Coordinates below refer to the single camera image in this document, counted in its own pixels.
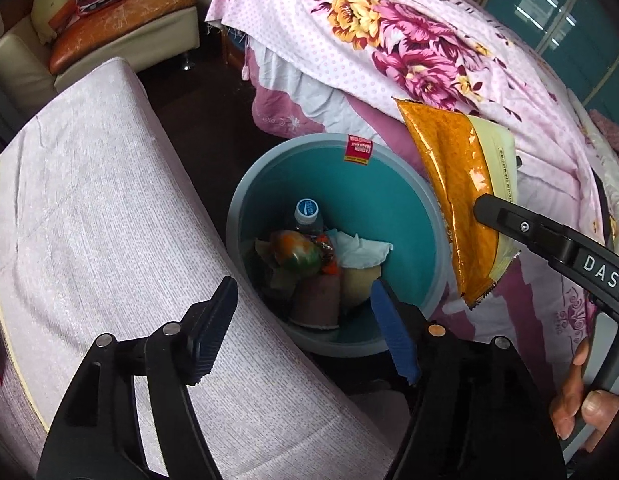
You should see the beige sofa orange cushion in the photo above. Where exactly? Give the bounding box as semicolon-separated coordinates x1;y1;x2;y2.
0;0;200;119

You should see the green orange fruit wrapper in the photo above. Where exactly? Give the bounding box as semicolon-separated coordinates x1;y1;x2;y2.
270;230;323;278

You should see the pink floral quilt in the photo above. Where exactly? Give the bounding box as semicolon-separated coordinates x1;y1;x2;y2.
204;0;619;396

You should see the plastic bottle blue cap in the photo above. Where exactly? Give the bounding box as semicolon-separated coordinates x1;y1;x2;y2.
293;198;323;236

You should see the pink paper cup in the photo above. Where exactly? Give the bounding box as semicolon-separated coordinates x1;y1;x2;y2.
290;274;341;330

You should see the person's right hand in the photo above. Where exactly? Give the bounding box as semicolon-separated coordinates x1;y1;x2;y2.
550;339;619;453

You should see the white tissue in bin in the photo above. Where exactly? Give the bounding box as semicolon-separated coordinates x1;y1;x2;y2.
327;230;393;270

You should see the orange yellow snack bag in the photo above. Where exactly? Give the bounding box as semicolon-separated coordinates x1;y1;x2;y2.
396;100;519;308

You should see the teal plastic trash bin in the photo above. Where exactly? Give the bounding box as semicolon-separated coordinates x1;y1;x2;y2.
226;133;451;358

